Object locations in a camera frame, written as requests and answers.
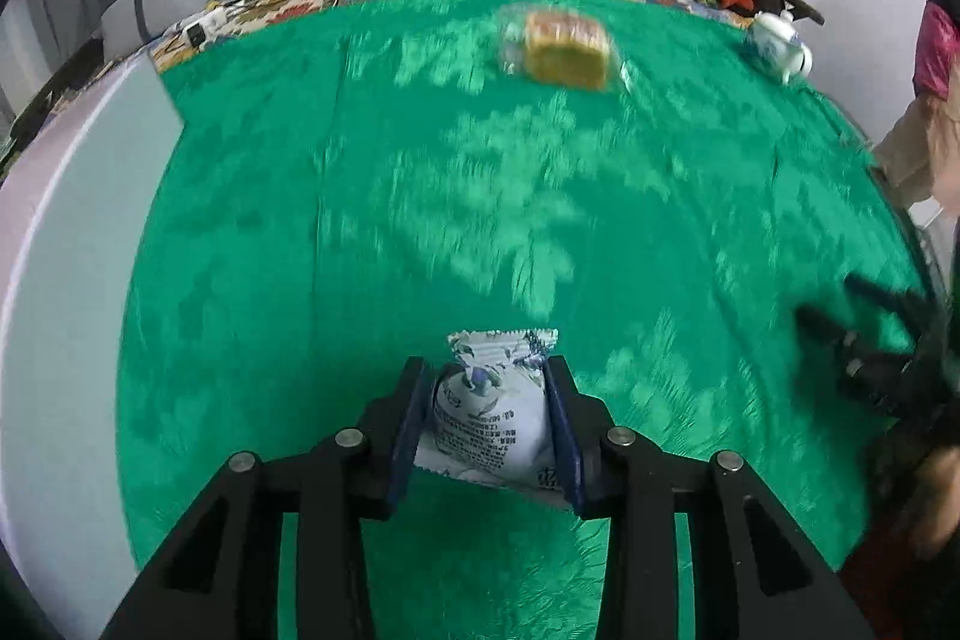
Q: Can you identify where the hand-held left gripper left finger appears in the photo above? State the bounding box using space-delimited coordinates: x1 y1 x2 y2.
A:
101 355 432 640

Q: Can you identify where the white and blue snack packet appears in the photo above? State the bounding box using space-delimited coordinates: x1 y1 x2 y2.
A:
415 326 575 512

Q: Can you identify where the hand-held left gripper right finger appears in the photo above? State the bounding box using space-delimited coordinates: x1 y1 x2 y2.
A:
541 353 875 640

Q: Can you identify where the white power strip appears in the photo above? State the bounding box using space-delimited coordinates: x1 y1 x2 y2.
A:
172 6 230 45

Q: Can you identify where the grey curtain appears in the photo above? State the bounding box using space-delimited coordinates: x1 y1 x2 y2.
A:
0 0 98 124

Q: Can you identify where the white cardboard box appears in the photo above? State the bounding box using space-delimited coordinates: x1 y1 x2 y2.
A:
0 51 187 618

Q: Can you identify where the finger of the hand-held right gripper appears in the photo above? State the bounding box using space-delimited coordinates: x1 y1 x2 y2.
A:
793 302 920 416
840 274 935 326

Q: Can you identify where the white and blue teapot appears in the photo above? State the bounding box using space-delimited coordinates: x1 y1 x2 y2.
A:
742 8 815 85

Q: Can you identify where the clear packet of bread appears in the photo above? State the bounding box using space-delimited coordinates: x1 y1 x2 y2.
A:
496 5 631 94

